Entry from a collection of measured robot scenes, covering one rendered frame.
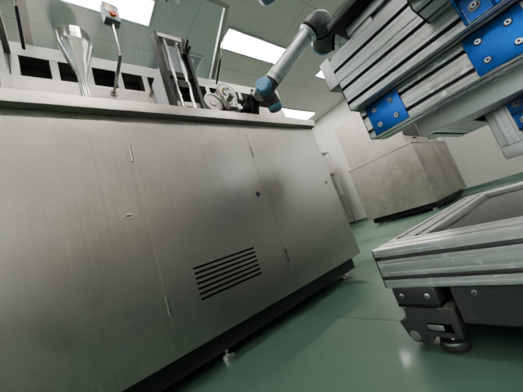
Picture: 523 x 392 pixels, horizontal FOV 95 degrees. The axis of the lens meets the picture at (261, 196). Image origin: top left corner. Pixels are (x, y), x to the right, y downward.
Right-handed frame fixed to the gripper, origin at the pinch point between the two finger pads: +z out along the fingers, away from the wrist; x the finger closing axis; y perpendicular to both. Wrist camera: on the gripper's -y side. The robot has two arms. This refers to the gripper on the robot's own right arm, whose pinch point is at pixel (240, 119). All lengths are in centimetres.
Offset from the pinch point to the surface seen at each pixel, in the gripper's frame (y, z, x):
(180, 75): 11.9, -14.3, 41.0
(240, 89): 52, 30, -38
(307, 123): -21.7, -32.0, -19.2
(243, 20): 171, 50, -99
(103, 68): 50, 30, 63
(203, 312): -91, -29, 66
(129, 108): -22, -32, 73
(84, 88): 14, 6, 78
